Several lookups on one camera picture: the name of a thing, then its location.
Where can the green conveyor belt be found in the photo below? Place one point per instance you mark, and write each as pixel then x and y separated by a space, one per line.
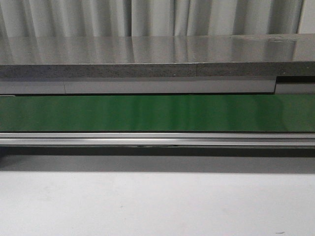
pixel 211 113

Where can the grey conveyor back rail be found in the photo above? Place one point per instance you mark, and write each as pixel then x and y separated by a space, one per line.
pixel 212 84

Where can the aluminium conveyor front rail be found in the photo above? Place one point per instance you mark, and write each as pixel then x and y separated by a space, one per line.
pixel 221 139

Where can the grey stone slab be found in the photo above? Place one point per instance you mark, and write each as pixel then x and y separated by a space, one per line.
pixel 157 56

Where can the white pleated curtain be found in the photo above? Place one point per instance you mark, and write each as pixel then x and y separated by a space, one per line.
pixel 67 18

